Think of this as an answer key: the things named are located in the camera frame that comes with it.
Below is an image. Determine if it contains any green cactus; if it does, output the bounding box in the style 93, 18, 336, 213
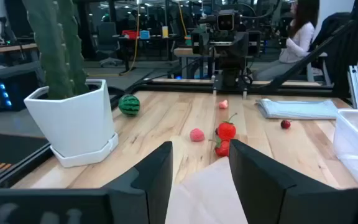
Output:
22, 0, 90, 100

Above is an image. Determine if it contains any black desk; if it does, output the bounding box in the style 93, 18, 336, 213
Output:
118, 34, 180, 72

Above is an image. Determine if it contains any black frame post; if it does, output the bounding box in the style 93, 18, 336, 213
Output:
333, 0, 358, 97

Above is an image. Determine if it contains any folded light blue cloth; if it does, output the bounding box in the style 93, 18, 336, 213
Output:
255, 98, 339, 120

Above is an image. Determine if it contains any red toy strawberry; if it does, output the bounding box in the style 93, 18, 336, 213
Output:
208, 138, 231, 158
214, 112, 239, 141

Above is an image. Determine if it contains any white angular plant pot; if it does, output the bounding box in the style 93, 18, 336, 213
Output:
23, 78, 119, 169

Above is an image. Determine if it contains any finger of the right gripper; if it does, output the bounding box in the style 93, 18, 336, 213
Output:
247, 30, 262, 57
192, 30, 210, 56

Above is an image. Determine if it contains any dark jacket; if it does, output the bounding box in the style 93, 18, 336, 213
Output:
309, 11, 352, 52

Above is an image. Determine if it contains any black aluminium table frame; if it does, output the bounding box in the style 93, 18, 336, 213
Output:
0, 77, 358, 190

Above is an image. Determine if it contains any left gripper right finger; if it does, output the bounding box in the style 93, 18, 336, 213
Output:
228, 139, 358, 224

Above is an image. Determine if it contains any black diagonal frame strut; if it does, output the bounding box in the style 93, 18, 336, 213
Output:
261, 19, 356, 93

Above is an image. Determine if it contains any light wooden table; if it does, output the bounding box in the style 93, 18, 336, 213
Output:
173, 46, 217, 78

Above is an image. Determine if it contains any black office chair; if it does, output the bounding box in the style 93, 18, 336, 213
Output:
96, 21, 124, 68

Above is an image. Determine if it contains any silver aluminium bracket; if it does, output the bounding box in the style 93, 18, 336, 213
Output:
347, 65, 358, 110

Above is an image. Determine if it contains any red box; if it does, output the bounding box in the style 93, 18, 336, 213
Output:
121, 29, 140, 40

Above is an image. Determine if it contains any person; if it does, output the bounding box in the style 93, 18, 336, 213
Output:
253, 0, 321, 82

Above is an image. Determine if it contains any dark grey desk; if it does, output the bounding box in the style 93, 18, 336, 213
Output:
0, 60, 43, 83

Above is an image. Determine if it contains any computer tower with blue lights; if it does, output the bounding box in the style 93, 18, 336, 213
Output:
0, 73, 40, 112

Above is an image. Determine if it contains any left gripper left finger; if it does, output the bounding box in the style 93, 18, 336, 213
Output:
0, 141, 173, 224

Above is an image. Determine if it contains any clear plastic container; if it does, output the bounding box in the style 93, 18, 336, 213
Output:
333, 108, 358, 189

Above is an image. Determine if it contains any yellow hanging cable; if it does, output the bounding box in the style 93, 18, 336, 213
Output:
87, 4, 141, 77

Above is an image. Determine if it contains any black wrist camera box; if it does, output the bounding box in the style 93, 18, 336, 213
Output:
216, 9, 242, 32

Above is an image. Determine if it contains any pale pink cloth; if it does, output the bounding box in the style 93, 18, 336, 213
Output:
165, 156, 249, 224

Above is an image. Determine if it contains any wooden top desk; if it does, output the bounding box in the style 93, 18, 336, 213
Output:
0, 43, 40, 57

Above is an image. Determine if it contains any small toy watermelon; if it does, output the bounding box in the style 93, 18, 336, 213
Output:
117, 94, 141, 118

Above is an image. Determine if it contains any black floor mat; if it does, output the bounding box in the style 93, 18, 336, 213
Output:
0, 132, 51, 187

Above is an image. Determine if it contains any pink toy raspberry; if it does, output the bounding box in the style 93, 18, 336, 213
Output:
189, 128, 206, 143

